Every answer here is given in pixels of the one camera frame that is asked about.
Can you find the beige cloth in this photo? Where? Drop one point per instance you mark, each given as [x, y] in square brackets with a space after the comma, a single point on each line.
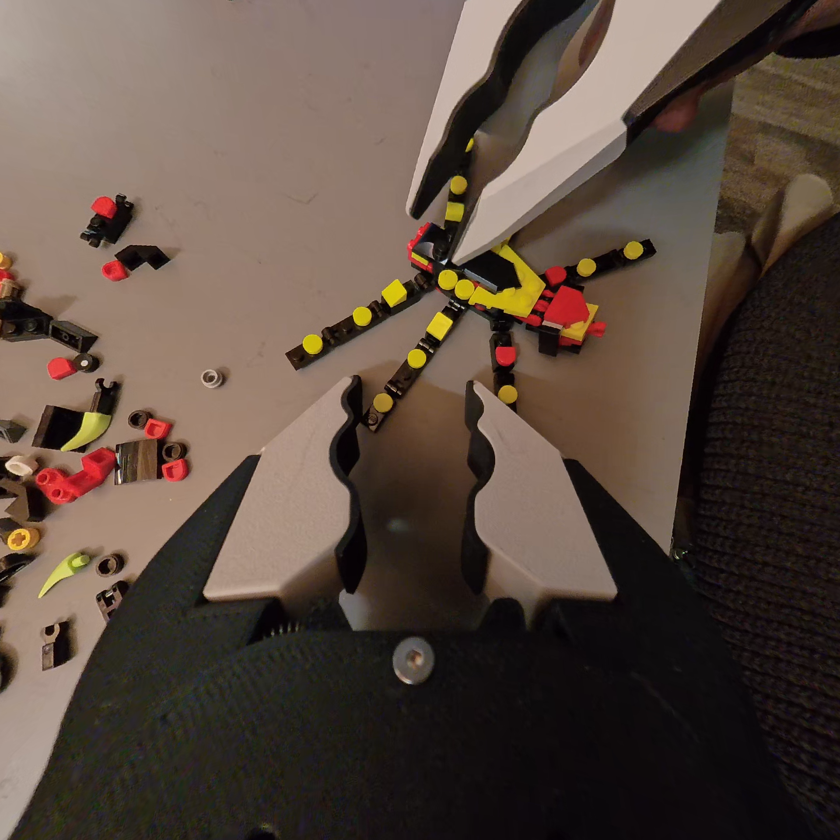
[794, 210]

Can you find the yellow black lego spider model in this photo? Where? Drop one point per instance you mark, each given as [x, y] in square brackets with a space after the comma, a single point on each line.
[499, 275]

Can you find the person's right forearm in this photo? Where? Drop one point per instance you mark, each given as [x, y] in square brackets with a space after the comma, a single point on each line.
[817, 39]

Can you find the small red curved lego brick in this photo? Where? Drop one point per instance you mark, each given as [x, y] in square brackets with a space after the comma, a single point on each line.
[115, 270]

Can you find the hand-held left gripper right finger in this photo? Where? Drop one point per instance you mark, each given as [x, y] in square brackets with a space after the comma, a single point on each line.
[538, 525]

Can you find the black angled lego brick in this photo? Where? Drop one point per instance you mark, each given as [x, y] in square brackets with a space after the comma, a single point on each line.
[141, 254]

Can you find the person's right hand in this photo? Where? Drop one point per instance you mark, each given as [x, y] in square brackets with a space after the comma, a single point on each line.
[679, 118]

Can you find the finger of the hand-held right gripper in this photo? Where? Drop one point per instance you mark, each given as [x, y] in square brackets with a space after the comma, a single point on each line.
[571, 151]
[459, 79]

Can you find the dark knit sweater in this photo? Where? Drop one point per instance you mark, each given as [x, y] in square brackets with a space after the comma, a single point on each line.
[774, 459]

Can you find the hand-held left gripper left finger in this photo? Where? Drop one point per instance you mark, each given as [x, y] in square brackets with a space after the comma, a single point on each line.
[275, 525]

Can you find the pile of loose lego pieces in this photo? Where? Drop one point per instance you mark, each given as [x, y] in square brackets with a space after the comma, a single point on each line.
[92, 469]

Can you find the grey round lego stud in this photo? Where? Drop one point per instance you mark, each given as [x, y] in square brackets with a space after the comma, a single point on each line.
[205, 382]

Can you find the black clip brick red stud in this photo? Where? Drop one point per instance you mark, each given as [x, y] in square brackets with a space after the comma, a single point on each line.
[108, 223]

